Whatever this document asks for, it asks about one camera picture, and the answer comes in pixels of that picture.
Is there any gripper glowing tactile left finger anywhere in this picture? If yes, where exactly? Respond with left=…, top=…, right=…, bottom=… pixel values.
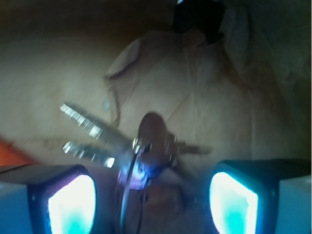
left=0, top=164, right=96, bottom=234

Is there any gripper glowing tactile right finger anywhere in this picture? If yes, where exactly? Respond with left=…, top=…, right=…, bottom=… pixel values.
left=209, top=158, right=312, bottom=234

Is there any silver key bunch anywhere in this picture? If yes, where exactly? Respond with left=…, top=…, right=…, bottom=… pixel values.
left=59, top=103, right=212, bottom=190

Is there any orange plastic toy carrot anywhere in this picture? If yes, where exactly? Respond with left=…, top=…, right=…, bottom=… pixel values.
left=0, top=139, right=36, bottom=166

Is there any brown paper bag bin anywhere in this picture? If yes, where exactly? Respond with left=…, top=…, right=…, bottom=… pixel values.
left=0, top=0, right=312, bottom=234

